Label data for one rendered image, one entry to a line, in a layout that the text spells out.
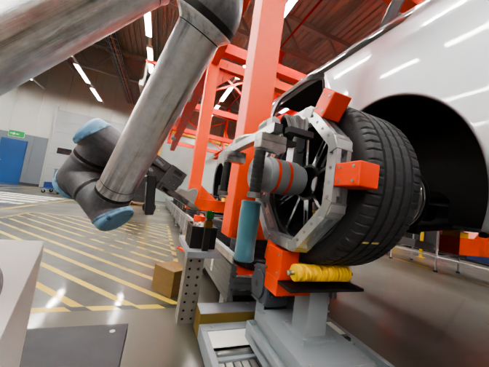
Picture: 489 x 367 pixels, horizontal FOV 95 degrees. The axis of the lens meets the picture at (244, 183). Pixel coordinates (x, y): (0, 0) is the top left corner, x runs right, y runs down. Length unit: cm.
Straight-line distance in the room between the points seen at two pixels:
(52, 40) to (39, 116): 1468
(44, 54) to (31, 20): 4
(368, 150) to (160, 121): 59
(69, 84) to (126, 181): 1479
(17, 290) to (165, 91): 45
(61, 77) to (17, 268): 1502
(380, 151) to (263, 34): 108
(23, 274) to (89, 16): 48
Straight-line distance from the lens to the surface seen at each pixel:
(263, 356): 114
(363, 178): 67
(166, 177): 69
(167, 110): 51
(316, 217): 75
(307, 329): 109
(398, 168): 84
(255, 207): 96
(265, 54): 156
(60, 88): 1535
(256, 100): 141
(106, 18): 53
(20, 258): 64
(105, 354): 80
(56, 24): 51
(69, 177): 73
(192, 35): 49
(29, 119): 1529
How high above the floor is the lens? 74
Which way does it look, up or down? 4 degrees up
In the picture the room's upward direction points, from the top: 8 degrees clockwise
